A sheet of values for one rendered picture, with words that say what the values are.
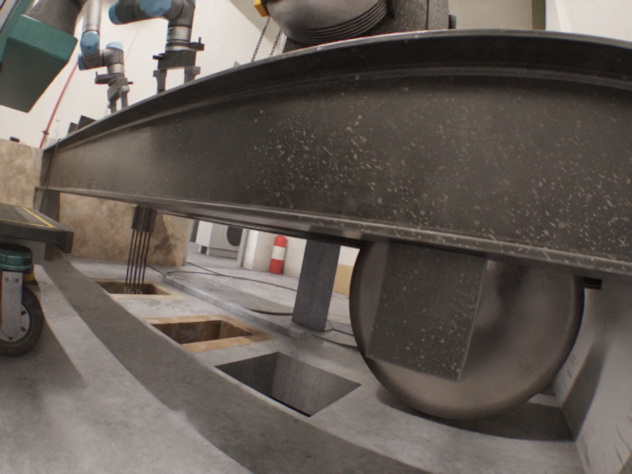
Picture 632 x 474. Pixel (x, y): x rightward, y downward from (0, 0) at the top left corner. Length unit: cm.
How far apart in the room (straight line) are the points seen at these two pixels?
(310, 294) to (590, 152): 139
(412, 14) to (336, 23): 29
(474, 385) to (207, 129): 84
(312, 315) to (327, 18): 127
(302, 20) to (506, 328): 105
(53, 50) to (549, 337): 125
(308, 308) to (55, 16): 149
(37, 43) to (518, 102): 83
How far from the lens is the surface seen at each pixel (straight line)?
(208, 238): 470
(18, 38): 78
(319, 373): 110
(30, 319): 86
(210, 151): 65
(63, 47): 79
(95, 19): 138
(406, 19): 120
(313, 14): 112
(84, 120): 150
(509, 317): 83
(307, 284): 160
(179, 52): 99
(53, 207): 215
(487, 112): 42
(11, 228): 71
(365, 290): 88
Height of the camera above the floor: 39
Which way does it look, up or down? 2 degrees up
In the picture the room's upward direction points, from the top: 11 degrees clockwise
